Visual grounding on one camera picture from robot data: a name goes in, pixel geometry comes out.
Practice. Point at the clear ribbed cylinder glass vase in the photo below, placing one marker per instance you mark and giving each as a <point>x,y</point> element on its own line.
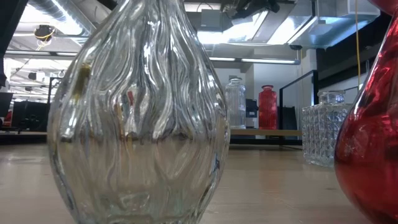
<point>235,105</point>

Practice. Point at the red ribbed cylinder glass vase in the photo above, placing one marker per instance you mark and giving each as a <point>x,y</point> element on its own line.
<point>267,109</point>

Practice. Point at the clear studded square glass vase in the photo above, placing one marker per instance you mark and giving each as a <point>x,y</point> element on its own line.
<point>323,130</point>

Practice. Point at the red bulbous glass vase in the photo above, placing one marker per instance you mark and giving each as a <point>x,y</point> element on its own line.
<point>370,155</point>

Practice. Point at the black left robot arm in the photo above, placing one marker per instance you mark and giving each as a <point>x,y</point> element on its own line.
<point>7,25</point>

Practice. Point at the black background appliance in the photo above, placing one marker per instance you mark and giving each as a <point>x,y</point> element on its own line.
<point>251,109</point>

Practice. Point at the clear wavy teardrop glass vase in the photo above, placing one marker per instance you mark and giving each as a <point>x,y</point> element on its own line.
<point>140,124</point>

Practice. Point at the white ceiling strip light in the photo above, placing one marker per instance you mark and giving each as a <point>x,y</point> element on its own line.
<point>267,61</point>

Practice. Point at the gray ceiling-mounted box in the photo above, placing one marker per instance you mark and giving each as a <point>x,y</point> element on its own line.
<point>211,20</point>

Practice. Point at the black background monitor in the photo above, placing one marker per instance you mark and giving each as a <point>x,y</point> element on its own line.
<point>29,116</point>

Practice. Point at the silver round ceiling duct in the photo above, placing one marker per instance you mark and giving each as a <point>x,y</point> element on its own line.
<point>59,12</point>

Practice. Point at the black aluminium table frame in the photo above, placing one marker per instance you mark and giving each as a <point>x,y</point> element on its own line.
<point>18,139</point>

